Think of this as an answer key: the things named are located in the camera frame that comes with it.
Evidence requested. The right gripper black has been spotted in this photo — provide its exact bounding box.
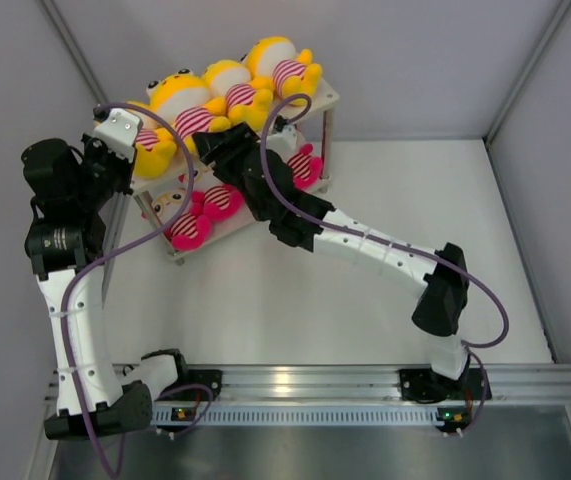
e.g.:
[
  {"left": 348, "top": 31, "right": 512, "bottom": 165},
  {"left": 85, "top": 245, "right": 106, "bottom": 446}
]
[{"left": 190, "top": 125, "right": 267, "bottom": 225}]

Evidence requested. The yellow frog plush front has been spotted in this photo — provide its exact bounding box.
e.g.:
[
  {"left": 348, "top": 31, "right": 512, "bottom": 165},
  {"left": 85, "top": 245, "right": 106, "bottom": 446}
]
[{"left": 93, "top": 102, "right": 176, "bottom": 180}]

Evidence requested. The pink plush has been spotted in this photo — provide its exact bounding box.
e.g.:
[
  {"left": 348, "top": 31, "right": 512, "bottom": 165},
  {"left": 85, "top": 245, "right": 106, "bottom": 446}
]
[{"left": 285, "top": 131, "right": 324, "bottom": 190}]

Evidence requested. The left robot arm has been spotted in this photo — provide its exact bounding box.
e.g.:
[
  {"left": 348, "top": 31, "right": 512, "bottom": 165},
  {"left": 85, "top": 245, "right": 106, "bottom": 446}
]
[{"left": 21, "top": 134, "right": 191, "bottom": 440}]

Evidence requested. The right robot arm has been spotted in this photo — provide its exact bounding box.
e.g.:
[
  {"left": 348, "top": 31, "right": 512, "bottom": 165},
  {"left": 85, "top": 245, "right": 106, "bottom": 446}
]
[{"left": 194, "top": 124, "right": 469, "bottom": 397}]

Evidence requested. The pink plush shelf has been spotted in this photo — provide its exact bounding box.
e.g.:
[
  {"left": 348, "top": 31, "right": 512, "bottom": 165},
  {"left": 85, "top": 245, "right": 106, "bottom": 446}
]
[
  {"left": 152, "top": 188, "right": 213, "bottom": 252},
  {"left": 188, "top": 168, "right": 244, "bottom": 223}
]

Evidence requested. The white two-tier shelf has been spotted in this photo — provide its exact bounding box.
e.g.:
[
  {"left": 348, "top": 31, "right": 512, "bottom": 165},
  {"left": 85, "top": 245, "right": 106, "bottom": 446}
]
[{"left": 133, "top": 80, "right": 340, "bottom": 264}]

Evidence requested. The pink plush shelf left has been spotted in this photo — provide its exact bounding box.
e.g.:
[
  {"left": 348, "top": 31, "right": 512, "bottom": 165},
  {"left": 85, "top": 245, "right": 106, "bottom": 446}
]
[{"left": 152, "top": 188, "right": 213, "bottom": 252}]

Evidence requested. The yellow plush on shelf top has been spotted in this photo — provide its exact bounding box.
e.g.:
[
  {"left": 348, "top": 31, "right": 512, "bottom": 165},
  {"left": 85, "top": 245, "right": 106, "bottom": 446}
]
[{"left": 241, "top": 36, "right": 323, "bottom": 99}]

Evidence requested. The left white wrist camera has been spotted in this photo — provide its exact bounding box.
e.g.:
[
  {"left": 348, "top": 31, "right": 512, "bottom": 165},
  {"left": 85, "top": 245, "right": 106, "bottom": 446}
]
[{"left": 92, "top": 108, "right": 143, "bottom": 164}]

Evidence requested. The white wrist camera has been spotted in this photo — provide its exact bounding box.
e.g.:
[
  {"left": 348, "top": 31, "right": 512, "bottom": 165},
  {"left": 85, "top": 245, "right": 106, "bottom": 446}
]
[
  {"left": 266, "top": 125, "right": 298, "bottom": 153},
  {"left": 92, "top": 108, "right": 143, "bottom": 164}
]

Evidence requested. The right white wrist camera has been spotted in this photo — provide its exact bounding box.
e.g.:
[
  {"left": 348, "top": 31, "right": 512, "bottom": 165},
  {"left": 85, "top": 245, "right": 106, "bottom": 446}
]
[{"left": 266, "top": 125, "right": 298, "bottom": 153}]

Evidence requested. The left corner aluminium post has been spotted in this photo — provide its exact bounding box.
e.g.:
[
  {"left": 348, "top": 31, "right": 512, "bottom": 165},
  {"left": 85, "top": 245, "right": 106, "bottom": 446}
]
[{"left": 36, "top": 0, "right": 108, "bottom": 104}]

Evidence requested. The corner aluminium post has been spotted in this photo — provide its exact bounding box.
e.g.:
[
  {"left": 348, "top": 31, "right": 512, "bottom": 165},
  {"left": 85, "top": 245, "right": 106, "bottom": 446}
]
[
  {"left": 483, "top": 0, "right": 571, "bottom": 149},
  {"left": 36, "top": 0, "right": 108, "bottom": 104}
]

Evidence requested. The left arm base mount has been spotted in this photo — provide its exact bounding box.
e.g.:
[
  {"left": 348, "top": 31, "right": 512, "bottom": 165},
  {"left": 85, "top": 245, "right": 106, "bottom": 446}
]
[{"left": 154, "top": 367, "right": 224, "bottom": 426}]

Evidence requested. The white slotted cable duct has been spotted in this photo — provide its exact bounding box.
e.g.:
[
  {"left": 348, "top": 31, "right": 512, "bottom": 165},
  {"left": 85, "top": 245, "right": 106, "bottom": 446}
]
[{"left": 149, "top": 403, "right": 441, "bottom": 426}]

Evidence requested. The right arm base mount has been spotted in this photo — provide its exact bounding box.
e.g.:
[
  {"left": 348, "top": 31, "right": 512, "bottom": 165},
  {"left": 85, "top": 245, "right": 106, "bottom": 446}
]
[{"left": 399, "top": 366, "right": 493, "bottom": 436}]

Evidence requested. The aluminium front rail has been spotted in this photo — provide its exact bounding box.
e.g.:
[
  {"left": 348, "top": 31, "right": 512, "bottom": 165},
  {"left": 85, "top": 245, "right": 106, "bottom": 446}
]
[{"left": 44, "top": 364, "right": 571, "bottom": 401}]

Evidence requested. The right corner aluminium post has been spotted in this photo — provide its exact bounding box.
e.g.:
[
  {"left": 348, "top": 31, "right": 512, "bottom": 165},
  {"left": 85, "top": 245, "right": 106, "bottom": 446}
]
[{"left": 483, "top": 0, "right": 571, "bottom": 149}]

